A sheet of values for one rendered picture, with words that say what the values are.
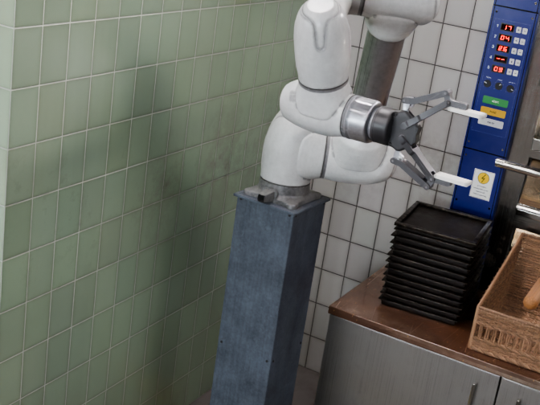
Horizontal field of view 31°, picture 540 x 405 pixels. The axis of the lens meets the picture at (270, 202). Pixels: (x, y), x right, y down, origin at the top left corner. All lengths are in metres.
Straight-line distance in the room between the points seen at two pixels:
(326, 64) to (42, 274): 1.15
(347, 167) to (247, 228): 0.36
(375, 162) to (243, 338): 0.70
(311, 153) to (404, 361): 0.81
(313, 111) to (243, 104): 1.43
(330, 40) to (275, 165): 1.04
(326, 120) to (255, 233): 1.02
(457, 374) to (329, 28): 1.61
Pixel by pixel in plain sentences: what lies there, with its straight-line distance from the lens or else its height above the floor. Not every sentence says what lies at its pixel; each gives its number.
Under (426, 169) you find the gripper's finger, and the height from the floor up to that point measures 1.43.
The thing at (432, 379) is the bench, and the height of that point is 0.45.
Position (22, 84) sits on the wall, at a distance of 2.45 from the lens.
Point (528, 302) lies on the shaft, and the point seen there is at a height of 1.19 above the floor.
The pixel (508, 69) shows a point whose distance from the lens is 3.44.
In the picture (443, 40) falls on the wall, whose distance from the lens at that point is 3.53.
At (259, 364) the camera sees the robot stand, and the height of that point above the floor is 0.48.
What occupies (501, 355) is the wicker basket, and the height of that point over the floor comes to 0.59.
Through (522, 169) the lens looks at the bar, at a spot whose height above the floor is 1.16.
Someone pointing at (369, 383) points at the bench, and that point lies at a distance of 3.34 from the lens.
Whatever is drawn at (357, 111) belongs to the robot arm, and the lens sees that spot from 1.94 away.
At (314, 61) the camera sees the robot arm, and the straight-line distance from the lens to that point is 1.90.
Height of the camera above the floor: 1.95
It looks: 19 degrees down
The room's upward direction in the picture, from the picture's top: 8 degrees clockwise
